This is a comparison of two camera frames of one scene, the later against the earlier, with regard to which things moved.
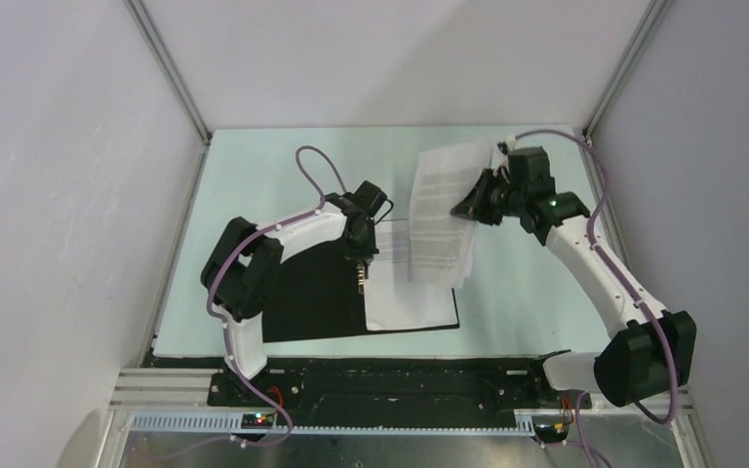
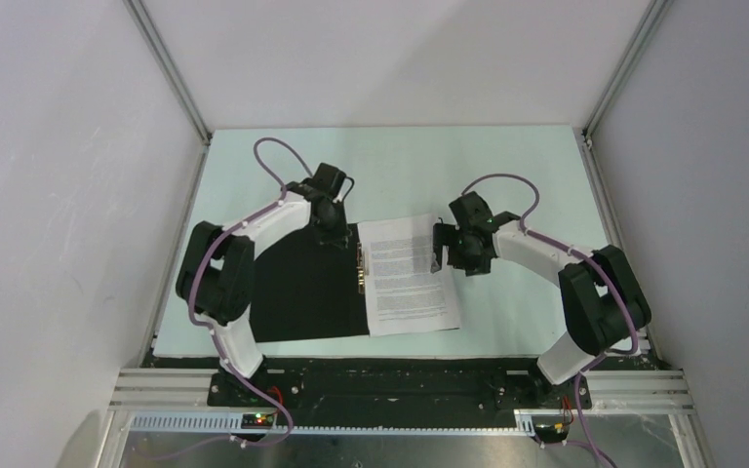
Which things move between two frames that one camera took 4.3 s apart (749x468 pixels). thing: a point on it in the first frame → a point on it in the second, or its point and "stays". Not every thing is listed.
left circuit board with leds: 256,420 stays
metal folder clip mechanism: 361,272 stays
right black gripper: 474,206 → 446,235
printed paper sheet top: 442,247 → 403,294
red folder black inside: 320,293 stays
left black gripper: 366,253 → 338,237
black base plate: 498,389 stays
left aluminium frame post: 148,27 stays
